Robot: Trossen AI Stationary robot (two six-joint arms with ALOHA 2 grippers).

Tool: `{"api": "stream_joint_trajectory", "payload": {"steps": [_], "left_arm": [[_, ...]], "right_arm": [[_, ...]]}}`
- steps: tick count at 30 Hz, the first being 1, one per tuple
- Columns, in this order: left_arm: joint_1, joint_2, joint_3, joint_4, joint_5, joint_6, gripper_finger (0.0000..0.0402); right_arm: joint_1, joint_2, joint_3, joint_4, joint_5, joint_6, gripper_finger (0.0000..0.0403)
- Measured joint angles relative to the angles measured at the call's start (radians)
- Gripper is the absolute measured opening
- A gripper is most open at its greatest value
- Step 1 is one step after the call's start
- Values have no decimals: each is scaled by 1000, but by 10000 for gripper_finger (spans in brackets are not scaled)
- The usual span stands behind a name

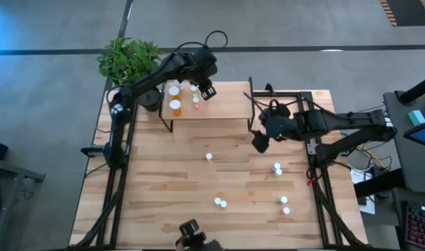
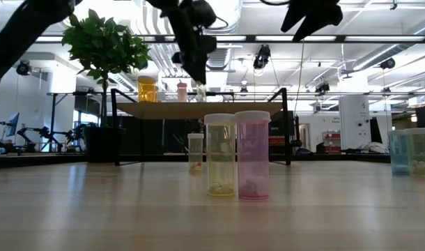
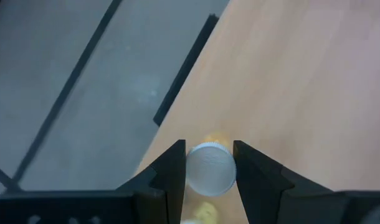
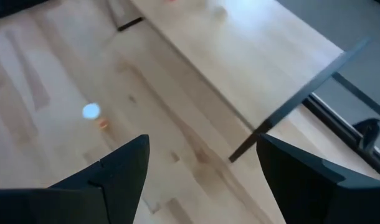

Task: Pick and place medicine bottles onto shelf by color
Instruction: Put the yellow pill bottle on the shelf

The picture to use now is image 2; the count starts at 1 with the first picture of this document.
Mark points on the black horizontal frame bar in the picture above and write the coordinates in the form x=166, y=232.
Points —
x=372, y=38

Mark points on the small clear bottle red pills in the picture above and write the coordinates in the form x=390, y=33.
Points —
x=195, y=150

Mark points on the blue pill bottle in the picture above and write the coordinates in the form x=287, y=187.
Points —
x=398, y=157

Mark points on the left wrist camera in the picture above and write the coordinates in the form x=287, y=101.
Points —
x=202, y=14

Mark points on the large amber pill bottle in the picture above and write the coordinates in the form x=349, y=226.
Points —
x=146, y=90
x=156, y=94

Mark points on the black plant pot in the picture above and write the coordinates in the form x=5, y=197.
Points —
x=104, y=143

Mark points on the blue computer monitor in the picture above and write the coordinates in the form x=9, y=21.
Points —
x=13, y=123

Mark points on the black hanging device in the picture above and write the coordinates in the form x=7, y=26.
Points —
x=322, y=87
x=386, y=62
x=263, y=55
x=23, y=68

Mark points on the white pillar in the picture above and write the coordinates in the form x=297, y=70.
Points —
x=353, y=115

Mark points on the clear pill bottle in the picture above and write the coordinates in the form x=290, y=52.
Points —
x=201, y=93

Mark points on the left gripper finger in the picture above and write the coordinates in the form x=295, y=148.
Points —
x=202, y=73
x=191, y=71

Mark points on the orange pill bottle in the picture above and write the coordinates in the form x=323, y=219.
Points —
x=182, y=93

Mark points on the red bin rack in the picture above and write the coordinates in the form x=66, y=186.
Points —
x=332, y=136

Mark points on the wooden shelf black metal frame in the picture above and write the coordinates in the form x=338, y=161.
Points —
x=198, y=109

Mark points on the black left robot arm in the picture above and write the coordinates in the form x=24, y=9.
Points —
x=21, y=31

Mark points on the green leafy plant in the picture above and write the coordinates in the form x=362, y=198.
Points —
x=104, y=45

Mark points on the pink pill bottle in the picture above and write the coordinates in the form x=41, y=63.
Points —
x=253, y=157

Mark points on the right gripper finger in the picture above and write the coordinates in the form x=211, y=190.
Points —
x=311, y=29
x=292, y=17

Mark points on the yellow pill bottle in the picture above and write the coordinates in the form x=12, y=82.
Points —
x=220, y=157

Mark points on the black background robot arm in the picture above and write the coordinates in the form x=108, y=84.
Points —
x=43, y=132

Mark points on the black aluminium table frame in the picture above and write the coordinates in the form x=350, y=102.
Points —
x=35, y=161

